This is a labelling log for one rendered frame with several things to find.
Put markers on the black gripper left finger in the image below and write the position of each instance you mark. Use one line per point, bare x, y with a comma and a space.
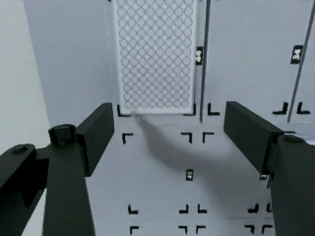
60, 168

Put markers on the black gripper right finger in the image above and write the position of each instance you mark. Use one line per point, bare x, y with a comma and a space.
287, 159

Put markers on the grey flat deck plate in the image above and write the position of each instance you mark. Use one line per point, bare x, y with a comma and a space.
71, 52

